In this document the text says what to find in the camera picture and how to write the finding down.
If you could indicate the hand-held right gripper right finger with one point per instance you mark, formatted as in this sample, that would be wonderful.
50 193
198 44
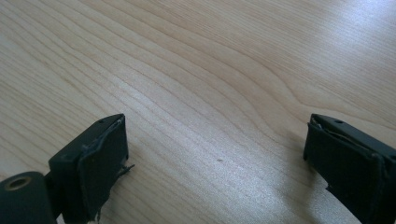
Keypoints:
351 161

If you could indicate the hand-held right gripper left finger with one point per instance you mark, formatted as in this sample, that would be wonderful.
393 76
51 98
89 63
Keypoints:
93 161

